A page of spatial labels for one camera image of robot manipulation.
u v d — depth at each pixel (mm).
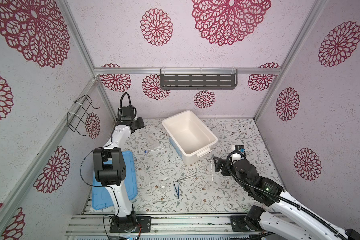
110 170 515
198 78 950
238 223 744
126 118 744
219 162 634
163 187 858
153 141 1060
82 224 758
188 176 903
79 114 791
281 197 468
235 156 636
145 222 735
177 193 834
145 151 1001
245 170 512
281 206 465
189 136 1097
